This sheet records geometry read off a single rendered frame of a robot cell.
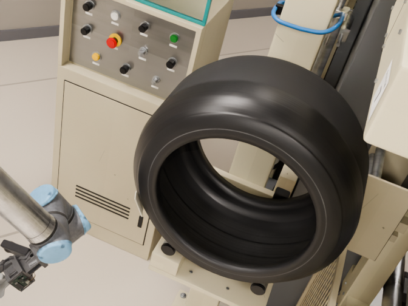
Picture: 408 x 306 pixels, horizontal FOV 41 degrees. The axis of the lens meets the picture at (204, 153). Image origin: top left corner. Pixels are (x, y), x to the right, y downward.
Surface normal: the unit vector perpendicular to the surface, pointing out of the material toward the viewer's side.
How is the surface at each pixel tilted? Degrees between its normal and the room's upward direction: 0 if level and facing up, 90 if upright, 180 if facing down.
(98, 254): 0
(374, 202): 90
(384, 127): 90
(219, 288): 0
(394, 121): 90
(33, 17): 90
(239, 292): 0
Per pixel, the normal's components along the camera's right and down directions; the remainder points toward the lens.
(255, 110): -0.14, -0.22
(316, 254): -0.17, 0.62
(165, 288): 0.22, -0.75
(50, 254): 0.32, 0.69
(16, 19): 0.53, 0.62
